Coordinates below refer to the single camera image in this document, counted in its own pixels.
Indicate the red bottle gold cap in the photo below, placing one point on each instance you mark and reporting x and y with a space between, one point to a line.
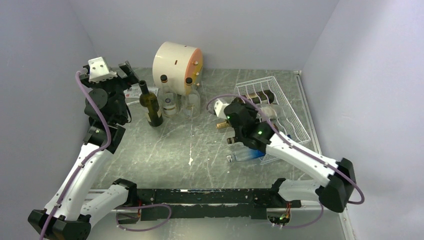
223 125

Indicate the blue clear bottle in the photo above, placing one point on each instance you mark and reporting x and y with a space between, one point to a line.
244 154

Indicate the dark green wine bottle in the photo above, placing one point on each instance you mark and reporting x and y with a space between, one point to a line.
150 104

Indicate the white marker pen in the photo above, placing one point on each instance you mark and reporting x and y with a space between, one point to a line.
133 103

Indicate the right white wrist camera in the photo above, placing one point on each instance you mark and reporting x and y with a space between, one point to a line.
219 107

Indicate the clear bottle black cap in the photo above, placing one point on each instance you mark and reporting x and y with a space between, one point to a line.
276 111

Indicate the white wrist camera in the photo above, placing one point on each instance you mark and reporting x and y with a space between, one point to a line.
219 107
99 71

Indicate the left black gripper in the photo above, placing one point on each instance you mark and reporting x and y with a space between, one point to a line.
131 78

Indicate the cream cylindrical drum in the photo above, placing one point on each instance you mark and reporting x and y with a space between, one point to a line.
174 63

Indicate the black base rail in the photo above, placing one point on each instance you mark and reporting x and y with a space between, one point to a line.
211 203

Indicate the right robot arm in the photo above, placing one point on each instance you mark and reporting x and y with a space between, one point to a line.
333 181

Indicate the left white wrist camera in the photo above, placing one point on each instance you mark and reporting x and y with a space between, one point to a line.
99 71

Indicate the dark bottle silver cap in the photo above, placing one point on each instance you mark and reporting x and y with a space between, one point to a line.
261 97

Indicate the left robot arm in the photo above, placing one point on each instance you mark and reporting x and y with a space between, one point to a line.
69 215

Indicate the clear bottle yellow label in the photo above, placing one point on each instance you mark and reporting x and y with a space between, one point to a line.
168 98

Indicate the white wire wine rack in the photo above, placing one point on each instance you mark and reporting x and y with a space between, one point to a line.
291 127

